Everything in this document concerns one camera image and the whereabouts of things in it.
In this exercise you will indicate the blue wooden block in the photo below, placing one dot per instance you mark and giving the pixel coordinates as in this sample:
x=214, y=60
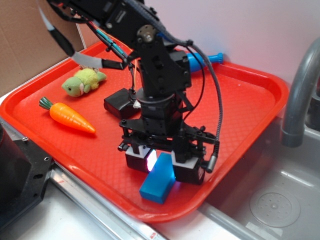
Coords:
x=159, y=182

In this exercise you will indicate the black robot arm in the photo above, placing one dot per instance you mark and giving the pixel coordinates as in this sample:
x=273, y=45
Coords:
x=165, y=76

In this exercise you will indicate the brown cardboard panel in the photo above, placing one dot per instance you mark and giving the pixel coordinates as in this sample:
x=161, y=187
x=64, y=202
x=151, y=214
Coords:
x=26, y=47

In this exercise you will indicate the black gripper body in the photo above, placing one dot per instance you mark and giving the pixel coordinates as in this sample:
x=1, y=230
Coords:
x=185, y=141

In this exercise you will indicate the black rounded block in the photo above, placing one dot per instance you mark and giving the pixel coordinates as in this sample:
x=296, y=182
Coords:
x=121, y=104

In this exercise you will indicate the grey faucet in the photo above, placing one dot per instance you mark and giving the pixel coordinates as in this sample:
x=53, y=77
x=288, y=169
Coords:
x=303, y=104

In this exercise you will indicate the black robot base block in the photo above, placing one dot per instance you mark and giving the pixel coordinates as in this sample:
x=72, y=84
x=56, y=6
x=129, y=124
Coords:
x=24, y=172

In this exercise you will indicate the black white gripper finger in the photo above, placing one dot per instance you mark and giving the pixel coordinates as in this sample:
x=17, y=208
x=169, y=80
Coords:
x=144, y=160
x=189, y=172

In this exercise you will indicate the blue plastic toy bottle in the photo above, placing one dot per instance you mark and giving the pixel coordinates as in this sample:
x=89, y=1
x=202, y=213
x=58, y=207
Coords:
x=196, y=62

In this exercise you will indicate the orange toy carrot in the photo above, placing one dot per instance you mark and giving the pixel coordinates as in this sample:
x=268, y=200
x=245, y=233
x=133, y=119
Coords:
x=66, y=116

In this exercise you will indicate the grey toy sink basin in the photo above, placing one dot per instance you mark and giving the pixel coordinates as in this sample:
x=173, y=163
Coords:
x=272, y=192

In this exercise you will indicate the red plastic tray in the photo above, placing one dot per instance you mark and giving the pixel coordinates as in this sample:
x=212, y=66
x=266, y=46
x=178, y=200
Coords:
x=251, y=99

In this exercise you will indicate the green plush bird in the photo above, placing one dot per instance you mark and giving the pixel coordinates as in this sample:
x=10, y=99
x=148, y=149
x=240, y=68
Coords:
x=83, y=81

